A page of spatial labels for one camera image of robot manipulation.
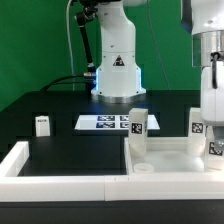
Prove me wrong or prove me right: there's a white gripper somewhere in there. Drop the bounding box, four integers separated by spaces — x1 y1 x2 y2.
201 64 224 150

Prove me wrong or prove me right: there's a white square tabletop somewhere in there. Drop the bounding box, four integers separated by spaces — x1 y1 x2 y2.
123 135 224 175

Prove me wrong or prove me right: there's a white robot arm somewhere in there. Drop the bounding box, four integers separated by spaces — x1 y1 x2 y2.
75 0 224 151

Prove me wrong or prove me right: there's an AprilTag marker sheet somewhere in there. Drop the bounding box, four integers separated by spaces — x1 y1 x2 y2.
74 114 161 131

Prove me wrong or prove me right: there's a white U-shaped fence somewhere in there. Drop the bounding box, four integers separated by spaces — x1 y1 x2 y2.
0 141 224 202

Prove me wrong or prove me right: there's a black cable bundle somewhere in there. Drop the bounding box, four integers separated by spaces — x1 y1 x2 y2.
39 74 98 93

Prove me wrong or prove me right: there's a grey hanging cable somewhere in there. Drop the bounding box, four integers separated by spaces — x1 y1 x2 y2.
65 0 76 92

